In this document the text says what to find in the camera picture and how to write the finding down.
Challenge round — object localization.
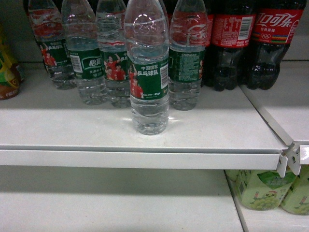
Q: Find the water bottle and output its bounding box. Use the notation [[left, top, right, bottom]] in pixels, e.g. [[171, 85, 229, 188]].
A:
[[169, 0, 208, 111], [96, 0, 130, 108], [61, 0, 108, 105], [28, 0, 76, 90], [124, 0, 169, 135]]

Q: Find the water bottle, red players label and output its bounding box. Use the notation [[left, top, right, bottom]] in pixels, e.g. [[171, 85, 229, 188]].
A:
[[96, 0, 130, 108]]

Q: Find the water bottle, logo barcode label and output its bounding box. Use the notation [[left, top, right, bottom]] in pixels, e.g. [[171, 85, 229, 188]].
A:
[[61, 0, 108, 105]]

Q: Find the white adjacent shelf on right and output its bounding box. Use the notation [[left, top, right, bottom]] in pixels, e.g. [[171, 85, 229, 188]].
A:
[[240, 61, 309, 164]]

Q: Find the cola bottle, barcode side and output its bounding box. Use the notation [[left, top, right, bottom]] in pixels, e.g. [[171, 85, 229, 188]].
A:
[[209, 0, 256, 91]]

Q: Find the dark tea bottle, yellow-green label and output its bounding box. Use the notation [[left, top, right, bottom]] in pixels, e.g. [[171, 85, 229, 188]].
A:
[[0, 25, 22, 100]]

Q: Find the cola bottle, red logo label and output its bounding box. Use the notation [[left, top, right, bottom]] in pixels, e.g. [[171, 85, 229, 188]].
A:
[[243, 0, 307, 90]]

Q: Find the green grape drink bottle right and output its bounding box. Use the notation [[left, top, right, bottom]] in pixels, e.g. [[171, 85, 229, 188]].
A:
[[281, 165, 309, 216]]

